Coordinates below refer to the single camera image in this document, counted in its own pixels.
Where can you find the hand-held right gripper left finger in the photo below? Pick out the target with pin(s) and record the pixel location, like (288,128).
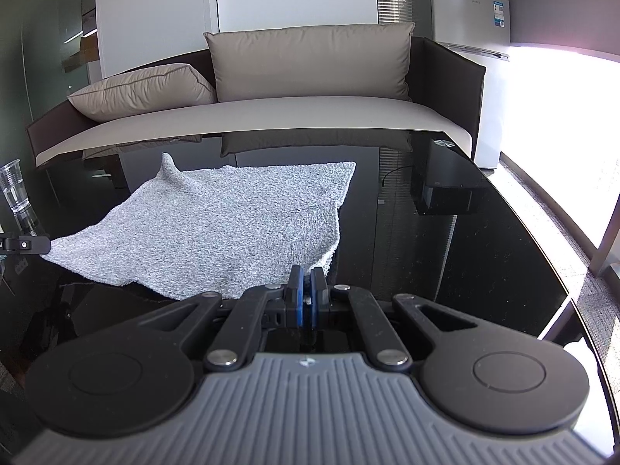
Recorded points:
(300,307)

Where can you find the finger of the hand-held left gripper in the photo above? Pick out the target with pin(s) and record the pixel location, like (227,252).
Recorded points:
(29,244)

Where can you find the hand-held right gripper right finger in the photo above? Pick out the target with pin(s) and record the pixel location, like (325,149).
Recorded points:
(314,307)

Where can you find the grey towel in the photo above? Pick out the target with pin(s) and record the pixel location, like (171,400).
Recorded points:
(218,223)

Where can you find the clear plastic cup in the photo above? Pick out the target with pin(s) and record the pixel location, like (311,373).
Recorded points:
(12,189)

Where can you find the small beige cushion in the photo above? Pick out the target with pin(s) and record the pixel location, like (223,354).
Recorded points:
(140,92)

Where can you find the dark brown sofa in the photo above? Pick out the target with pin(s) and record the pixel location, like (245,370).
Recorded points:
(266,114)

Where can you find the round metal table fitting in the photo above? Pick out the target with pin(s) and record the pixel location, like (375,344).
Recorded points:
(444,143)

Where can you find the large beige cushion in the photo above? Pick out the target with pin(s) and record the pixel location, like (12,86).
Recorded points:
(310,63)

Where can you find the small grey fridge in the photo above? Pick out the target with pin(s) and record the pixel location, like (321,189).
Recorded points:
(460,14)

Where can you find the grey roller shade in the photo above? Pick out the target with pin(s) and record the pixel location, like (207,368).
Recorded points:
(557,0)

